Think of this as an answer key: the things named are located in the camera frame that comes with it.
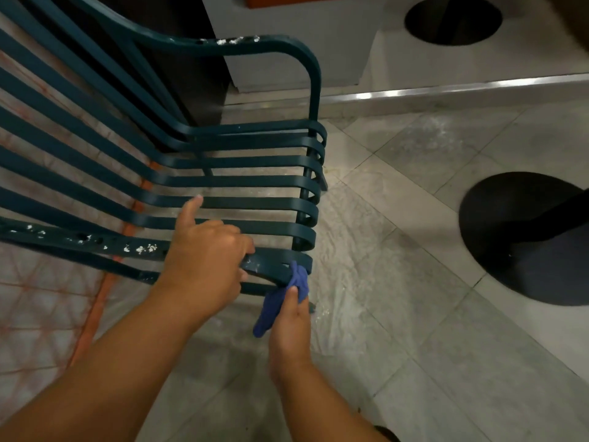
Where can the blue cleaning cloth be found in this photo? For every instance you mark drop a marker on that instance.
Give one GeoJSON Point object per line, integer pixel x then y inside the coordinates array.
{"type": "Point", "coordinates": [271, 313]}

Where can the dark green metal chair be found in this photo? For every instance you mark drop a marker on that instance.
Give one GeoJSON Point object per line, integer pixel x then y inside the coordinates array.
{"type": "Point", "coordinates": [257, 203]}

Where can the orange lattice wall panel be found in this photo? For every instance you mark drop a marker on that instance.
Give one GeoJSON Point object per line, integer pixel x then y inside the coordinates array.
{"type": "Point", "coordinates": [99, 313]}

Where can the beige square table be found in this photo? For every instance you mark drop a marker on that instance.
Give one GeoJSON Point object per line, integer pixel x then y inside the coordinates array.
{"type": "Point", "coordinates": [529, 234]}

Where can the metal floor edge strip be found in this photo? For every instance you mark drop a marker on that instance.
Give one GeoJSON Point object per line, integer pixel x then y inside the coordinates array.
{"type": "Point", "coordinates": [414, 92]}

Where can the person's left forearm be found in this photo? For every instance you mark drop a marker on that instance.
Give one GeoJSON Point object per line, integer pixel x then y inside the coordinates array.
{"type": "Point", "coordinates": [92, 386]}

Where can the person's right forearm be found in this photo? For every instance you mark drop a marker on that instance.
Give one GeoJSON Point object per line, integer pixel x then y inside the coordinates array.
{"type": "Point", "coordinates": [317, 409]}

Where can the orange cushioned bench grey base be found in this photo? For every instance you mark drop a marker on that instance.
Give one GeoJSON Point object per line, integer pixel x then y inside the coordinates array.
{"type": "Point", "coordinates": [299, 41]}

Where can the person's right hand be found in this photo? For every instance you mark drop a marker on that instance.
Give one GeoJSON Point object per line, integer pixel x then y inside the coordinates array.
{"type": "Point", "coordinates": [290, 336]}

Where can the beige table with black legs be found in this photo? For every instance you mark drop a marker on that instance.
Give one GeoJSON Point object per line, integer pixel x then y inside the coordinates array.
{"type": "Point", "coordinates": [453, 22]}

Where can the person's left hand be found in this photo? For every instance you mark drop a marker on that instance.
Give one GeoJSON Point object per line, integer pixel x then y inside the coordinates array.
{"type": "Point", "coordinates": [207, 262]}

